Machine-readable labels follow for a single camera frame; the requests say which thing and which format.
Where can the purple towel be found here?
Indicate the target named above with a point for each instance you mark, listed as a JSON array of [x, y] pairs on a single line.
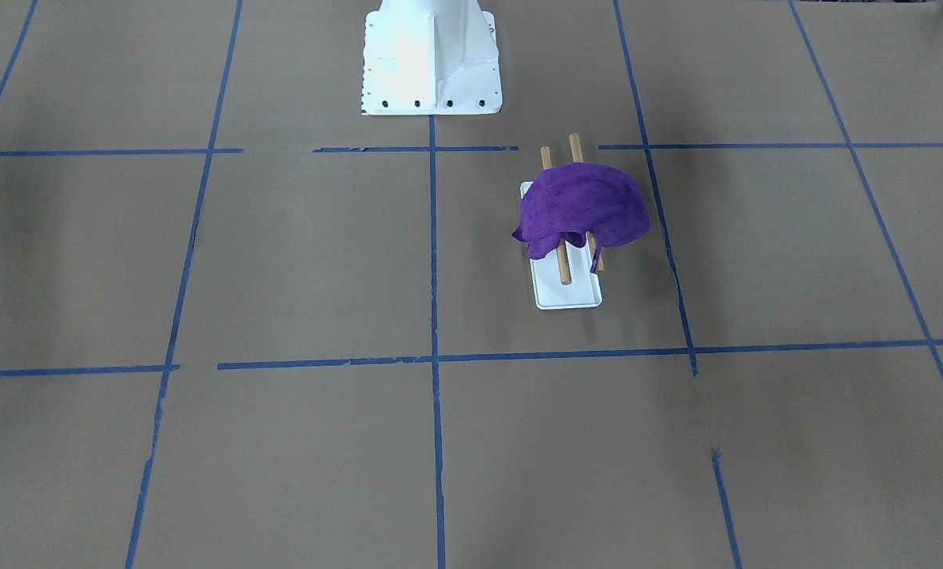
[[575, 201]]

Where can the white rack base tray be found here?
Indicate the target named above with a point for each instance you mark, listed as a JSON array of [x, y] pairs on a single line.
[[583, 289]]

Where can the white pedestal column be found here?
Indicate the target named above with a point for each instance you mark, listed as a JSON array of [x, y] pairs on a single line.
[[430, 58]]

